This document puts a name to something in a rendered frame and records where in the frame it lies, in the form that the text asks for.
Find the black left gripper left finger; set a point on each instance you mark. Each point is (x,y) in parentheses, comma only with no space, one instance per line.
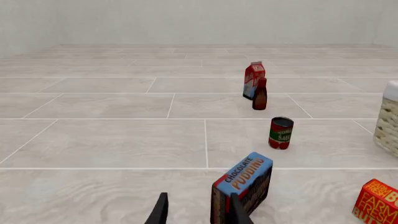
(160,212)

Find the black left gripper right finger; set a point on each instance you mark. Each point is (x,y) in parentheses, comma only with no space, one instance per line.
(237,213)

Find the red tomato sauce can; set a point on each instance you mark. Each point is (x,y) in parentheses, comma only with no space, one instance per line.
(280,133)

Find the dark brown sauce bottle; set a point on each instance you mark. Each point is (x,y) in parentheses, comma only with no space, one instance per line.
(260,96)

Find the woven basket with white rim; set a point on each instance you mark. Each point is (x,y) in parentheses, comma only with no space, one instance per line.
(388,121)

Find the chocolate pudding box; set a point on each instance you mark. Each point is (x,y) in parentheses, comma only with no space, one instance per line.
(245,182)

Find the red and white milk carton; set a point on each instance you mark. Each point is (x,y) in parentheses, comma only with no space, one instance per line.
(251,77)

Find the red and yellow butter box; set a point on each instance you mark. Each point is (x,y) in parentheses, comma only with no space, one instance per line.
(377,203)

